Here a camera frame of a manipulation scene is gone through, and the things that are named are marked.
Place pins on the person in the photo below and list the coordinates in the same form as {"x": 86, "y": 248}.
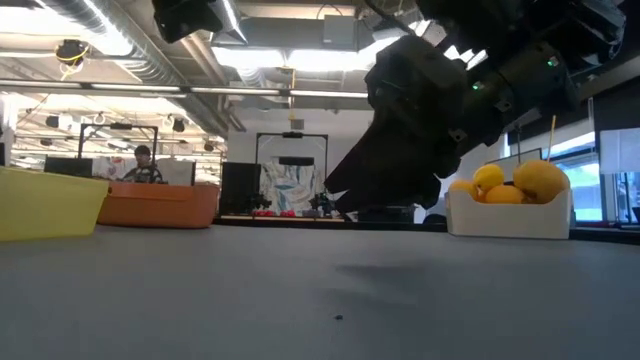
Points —
{"x": 142, "y": 167}

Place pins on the black camera rig frame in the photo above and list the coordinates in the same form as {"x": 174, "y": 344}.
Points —
{"x": 292, "y": 134}
{"x": 117, "y": 126}

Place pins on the distant robot workstation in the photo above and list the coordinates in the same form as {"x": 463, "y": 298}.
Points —
{"x": 260, "y": 202}

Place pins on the black monitor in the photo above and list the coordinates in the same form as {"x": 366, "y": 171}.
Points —
{"x": 67, "y": 166}

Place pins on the patterned colourful board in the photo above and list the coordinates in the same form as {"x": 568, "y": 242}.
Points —
{"x": 290, "y": 187}

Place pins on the round toy orange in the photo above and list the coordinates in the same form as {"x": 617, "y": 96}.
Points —
{"x": 462, "y": 187}
{"x": 505, "y": 195}

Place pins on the white plastic basket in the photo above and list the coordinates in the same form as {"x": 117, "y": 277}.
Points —
{"x": 505, "y": 222}

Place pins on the yellow-orange toy mango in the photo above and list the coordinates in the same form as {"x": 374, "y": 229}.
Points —
{"x": 540, "y": 180}

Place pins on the bright window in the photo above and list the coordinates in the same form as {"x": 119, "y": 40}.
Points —
{"x": 582, "y": 195}

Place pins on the black ceiling spotlight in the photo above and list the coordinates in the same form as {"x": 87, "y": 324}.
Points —
{"x": 52, "y": 121}
{"x": 179, "y": 125}

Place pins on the dark office chair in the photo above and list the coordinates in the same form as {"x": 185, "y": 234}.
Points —
{"x": 435, "y": 218}

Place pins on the white window blind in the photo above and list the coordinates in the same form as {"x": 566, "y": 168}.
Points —
{"x": 620, "y": 150}

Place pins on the black equipment cabinet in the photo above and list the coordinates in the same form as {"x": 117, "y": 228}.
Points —
{"x": 385, "y": 214}

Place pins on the silver ventilation duct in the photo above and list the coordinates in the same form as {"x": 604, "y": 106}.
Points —
{"x": 230, "y": 20}

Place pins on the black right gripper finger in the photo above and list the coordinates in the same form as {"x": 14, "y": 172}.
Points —
{"x": 390, "y": 160}
{"x": 395, "y": 200}

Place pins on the long ceiling light strip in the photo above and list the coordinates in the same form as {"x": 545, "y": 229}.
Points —
{"x": 235, "y": 90}

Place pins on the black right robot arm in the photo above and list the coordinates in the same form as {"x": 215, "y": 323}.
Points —
{"x": 525, "y": 75}

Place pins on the yellow-green plastic basket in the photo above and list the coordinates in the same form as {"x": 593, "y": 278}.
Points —
{"x": 45, "y": 205}

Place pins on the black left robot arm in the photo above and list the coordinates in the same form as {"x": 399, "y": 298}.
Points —
{"x": 185, "y": 20}

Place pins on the grey wall vent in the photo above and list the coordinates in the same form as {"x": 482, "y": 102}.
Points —
{"x": 297, "y": 124}

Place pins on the white partition panel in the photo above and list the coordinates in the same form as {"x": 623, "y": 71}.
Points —
{"x": 177, "y": 172}

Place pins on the grey ceiling junction box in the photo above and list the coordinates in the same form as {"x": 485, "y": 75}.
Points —
{"x": 339, "y": 30}

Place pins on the round black ceiling device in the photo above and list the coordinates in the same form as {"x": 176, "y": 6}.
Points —
{"x": 70, "y": 50}

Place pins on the orange plastic basket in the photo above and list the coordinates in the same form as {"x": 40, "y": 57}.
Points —
{"x": 155, "y": 205}

